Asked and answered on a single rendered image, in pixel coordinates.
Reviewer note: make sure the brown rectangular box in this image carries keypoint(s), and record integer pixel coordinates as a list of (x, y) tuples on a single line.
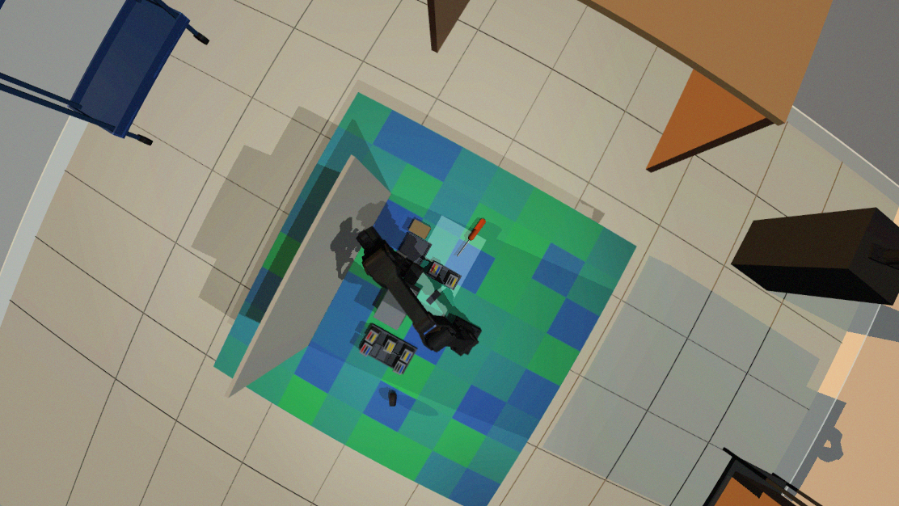
[(420, 229)]

